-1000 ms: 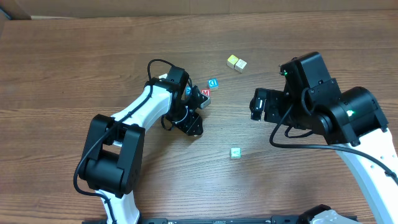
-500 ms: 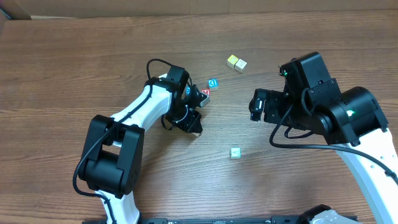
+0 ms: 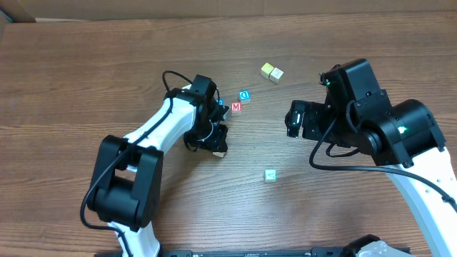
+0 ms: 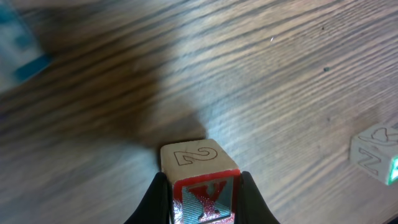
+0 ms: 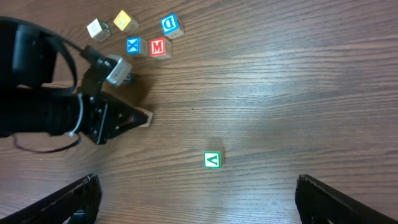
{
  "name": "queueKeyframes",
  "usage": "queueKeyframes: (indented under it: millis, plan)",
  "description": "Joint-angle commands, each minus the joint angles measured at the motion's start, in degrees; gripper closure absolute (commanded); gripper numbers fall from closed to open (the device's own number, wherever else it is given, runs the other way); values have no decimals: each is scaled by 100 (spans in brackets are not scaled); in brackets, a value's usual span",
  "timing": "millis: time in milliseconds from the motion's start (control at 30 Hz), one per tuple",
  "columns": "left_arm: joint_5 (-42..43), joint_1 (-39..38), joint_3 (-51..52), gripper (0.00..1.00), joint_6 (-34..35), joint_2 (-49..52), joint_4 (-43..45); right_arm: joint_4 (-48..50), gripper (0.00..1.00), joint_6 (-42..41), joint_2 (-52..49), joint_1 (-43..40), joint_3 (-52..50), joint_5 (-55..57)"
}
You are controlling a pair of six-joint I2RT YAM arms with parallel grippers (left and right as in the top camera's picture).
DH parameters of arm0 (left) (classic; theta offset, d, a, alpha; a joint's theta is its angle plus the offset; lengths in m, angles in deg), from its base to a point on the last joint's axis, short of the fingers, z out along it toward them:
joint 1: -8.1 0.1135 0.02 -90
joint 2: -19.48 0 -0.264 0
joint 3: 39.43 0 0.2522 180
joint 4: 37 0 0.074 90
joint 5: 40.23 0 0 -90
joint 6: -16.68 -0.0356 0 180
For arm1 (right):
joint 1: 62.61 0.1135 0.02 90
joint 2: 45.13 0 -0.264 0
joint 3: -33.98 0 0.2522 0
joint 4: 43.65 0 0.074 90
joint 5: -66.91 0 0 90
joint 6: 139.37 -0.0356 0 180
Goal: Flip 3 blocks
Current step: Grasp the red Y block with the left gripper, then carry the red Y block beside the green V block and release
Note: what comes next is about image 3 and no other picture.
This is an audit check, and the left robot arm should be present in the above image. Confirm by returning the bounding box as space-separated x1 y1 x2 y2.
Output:
80 75 229 256

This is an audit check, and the red letter M block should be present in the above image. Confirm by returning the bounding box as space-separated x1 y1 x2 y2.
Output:
231 101 243 116

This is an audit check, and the yellow block far right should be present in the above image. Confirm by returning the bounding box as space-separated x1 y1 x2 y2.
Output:
260 63 274 79

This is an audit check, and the plain block far right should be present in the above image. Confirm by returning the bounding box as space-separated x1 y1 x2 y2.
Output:
269 67 283 84

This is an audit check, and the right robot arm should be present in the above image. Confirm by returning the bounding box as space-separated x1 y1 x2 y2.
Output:
285 59 456 256

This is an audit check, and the red letter Y block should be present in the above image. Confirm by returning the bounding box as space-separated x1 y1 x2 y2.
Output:
212 152 226 158

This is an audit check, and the blue letter D block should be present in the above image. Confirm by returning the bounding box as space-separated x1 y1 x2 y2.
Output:
238 90 251 104

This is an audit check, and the green letter V block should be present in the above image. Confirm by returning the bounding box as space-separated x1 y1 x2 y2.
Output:
264 169 277 183

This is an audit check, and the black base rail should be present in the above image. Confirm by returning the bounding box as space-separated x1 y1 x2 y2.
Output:
159 246 343 257

